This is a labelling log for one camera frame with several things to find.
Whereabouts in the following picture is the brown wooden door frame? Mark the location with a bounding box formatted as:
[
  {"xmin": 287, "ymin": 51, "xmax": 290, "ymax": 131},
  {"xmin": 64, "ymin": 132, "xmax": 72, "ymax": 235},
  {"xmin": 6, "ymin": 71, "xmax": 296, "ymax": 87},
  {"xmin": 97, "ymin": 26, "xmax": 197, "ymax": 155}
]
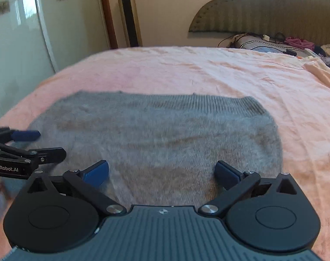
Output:
[{"xmin": 98, "ymin": 0, "xmax": 119, "ymax": 50}]

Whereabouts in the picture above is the magenta cloth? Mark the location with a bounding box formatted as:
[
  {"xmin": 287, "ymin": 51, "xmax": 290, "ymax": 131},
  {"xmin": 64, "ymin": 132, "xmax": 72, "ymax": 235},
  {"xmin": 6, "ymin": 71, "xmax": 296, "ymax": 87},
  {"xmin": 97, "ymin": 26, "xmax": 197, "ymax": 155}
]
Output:
[{"xmin": 284, "ymin": 36, "xmax": 315, "ymax": 50}]

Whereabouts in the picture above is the peach blanket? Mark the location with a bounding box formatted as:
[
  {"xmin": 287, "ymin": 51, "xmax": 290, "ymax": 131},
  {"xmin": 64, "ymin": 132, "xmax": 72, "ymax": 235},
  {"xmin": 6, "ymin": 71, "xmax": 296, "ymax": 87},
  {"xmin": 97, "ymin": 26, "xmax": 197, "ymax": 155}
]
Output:
[{"xmin": 303, "ymin": 60, "xmax": 330, "ymax": 93}]

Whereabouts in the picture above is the gold tower fan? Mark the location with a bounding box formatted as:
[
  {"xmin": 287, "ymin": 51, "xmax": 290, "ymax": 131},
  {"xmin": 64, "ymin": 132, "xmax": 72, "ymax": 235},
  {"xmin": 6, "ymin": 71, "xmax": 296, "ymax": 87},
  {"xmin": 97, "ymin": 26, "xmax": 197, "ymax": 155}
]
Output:
[{"xmin": 116, "ymin": 0, "xmax": 143, "ymax": 47}]

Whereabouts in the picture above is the grey sweater with navy sleeves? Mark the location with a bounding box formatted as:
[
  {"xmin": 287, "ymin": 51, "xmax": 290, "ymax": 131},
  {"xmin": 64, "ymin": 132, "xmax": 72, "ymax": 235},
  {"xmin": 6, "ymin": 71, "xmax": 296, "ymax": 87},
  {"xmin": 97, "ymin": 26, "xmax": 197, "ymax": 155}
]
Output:
[{"xmin": 2, "ymin": 90, "xmax": 283, "ymax": 210}]

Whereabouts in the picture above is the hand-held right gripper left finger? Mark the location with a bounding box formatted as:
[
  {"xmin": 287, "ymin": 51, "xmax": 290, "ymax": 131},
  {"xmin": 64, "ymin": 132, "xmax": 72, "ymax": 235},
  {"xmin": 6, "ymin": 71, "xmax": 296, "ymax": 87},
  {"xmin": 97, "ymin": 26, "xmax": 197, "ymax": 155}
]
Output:
[{"xmin": 26, "ymin": 160, "xmax": 127, "ymax": 219}]

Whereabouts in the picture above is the olive padded headboard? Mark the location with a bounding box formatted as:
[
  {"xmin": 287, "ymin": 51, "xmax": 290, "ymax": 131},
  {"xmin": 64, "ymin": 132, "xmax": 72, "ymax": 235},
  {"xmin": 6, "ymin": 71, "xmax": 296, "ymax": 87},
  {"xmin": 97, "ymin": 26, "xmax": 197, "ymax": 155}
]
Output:
[{"xmin": 188, "ymin": 0, "xmax": 330, "ymax": 47}]

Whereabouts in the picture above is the black cable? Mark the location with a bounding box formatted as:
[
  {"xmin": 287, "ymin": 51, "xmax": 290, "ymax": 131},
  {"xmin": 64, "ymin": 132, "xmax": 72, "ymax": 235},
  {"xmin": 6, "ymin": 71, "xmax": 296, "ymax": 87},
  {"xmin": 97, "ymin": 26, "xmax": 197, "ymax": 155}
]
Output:
[{"xmin": 218, "ymin": 33, "xmax": 286, "ymax": 48}]

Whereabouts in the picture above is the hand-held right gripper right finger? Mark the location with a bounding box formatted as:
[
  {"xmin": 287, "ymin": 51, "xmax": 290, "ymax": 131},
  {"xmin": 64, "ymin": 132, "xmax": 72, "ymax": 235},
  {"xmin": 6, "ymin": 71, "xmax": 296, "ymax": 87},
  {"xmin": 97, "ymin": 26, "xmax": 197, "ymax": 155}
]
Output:
[{"xmin": 198, "ymin": 160, "xmax": 300, "ymax": 219}]

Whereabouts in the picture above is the white floral wardrobe door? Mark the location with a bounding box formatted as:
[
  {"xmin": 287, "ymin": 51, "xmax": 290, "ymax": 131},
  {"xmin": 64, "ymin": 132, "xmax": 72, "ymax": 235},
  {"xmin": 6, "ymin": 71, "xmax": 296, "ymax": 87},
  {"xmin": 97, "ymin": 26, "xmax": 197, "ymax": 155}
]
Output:
[{"xmin": 0, "ymin": 0, "xmax": 111, "ymax": 125}]

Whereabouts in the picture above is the pink bed sheet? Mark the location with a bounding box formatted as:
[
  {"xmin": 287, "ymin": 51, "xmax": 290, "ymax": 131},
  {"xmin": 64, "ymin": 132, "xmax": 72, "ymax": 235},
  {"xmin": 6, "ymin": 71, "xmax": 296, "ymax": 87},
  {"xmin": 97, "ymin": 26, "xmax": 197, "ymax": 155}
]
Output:
[{"xmin": 0, "ymin": 46, "xmax": 330, "ymax": 259}]

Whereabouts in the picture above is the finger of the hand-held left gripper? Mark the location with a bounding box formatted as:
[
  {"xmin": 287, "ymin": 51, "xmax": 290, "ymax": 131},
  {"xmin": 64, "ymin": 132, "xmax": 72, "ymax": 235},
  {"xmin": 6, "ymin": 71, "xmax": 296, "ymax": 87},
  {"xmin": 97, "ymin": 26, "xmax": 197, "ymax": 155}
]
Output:
[
  {"xmin": 0, "ymin": 127, "xmax": 41, "ymax": 144},
  {"xmin": 0, "ymin": 145, "xmax": 67, "ymax": 166}
]

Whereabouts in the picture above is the patterned grey pillow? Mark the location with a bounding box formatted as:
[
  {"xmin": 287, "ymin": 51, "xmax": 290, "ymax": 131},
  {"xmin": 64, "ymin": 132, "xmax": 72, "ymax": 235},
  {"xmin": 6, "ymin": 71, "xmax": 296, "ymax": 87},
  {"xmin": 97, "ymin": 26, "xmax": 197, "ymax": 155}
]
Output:
[{"xmin": 230, "ymin": 34, "xmax": 307, "ymax": 57}]

